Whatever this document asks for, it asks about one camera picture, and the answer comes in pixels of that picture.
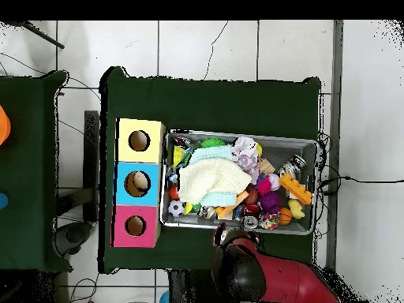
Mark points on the cream waffle cloth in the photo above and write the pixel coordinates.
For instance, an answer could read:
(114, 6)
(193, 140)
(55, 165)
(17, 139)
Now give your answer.
(211, 178)

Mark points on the long orange toy brick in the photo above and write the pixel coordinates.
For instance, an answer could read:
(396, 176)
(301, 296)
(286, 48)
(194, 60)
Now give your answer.
(233, 206)

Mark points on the wooden box three holes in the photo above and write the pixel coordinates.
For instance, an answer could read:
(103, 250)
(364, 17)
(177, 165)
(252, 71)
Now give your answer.
(148, 154)

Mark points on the shallow mesh bin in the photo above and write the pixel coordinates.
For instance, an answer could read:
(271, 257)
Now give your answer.
(284, 148)

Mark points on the mint waffle cloth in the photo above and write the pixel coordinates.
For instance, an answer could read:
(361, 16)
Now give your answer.
(211, 153)

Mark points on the green spiky ball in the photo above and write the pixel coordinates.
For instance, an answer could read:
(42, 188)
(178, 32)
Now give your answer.
(213, 143)

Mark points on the crumpled printed white wrapper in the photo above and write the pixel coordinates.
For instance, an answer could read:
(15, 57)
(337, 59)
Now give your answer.
(246, 154)

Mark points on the small soccer ball toy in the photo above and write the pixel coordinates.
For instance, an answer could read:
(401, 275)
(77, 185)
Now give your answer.
(176, 208)

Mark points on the white baseball toy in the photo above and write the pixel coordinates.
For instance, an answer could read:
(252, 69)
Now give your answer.
(274, 182)

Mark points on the purple spiky ball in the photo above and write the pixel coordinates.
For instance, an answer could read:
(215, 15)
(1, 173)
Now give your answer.
(270, 202)

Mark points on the small basketball toy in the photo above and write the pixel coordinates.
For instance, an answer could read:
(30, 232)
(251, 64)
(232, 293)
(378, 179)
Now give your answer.
(285, 216)

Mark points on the large orange toy brick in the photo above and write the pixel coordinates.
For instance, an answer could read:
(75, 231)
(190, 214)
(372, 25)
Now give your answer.
(296, 189)

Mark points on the yellow plush toy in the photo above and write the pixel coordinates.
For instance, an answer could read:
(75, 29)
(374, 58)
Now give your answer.
(296, 208)

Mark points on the black upright panel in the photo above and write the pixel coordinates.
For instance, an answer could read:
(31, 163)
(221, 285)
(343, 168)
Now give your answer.
(91, 157)

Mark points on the blue object on floor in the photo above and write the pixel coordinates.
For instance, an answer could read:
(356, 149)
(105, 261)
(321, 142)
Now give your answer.
(164, 299)

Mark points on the green cloth side table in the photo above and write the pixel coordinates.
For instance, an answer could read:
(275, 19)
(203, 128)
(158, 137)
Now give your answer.
(25, 173)

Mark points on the blue round object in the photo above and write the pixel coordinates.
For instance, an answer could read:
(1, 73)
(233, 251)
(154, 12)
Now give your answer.
(3, 201)

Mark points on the orange round object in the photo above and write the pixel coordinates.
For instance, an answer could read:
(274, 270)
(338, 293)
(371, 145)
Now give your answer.
(3, 126)

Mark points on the thin dark rod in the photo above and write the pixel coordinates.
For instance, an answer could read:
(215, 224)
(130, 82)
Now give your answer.
(41, 36)

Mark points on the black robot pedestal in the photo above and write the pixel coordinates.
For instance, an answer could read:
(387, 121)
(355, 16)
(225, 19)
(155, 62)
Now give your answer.
(189, 287)

